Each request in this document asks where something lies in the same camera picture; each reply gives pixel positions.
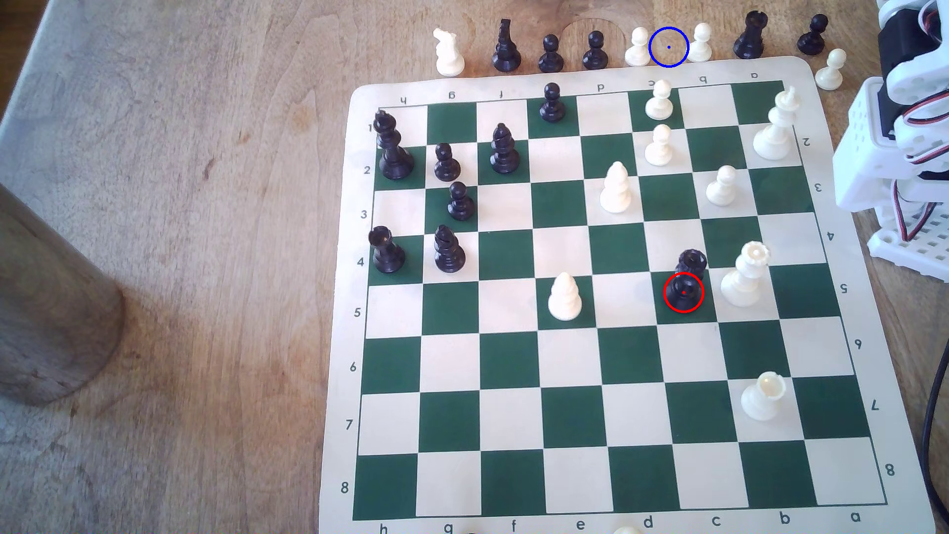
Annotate black cable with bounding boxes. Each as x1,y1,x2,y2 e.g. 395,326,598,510
919,362,949,514

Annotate black chess pawn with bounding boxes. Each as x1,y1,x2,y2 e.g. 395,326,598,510
582,30,609,71
539,82,567,123
433,142,462,182
447,181,476,221
537,34,565,74
797,14,830,56

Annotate green white chess mat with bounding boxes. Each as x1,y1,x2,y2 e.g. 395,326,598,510
319,55,937,534

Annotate black chess king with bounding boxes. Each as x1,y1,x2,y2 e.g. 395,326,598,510
373,110,415,180

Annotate brown wooden cylinder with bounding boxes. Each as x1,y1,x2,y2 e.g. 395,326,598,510
0,184,126,406

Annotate white chess king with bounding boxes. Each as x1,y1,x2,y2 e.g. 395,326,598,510
752,85,803,162

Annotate white chess bishop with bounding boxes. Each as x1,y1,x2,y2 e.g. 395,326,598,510
548,272,584,322
599,161,633,215

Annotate white chess queen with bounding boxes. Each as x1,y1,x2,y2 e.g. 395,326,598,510
720,241,772,308

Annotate red black servo wires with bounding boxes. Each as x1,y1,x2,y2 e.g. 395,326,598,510
892,92,949,243

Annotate black chess bishop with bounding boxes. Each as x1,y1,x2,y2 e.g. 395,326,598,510
433,224,467,273
489,123,520,175

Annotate white chess rook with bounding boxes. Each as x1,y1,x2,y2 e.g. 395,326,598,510
740,371,787,422

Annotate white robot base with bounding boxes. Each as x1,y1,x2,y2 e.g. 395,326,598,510
867,206,949,284

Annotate black chess queen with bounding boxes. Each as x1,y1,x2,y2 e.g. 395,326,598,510
664,248,707,312

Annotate white chess knight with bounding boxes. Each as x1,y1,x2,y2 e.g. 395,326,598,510
433,28,467,77

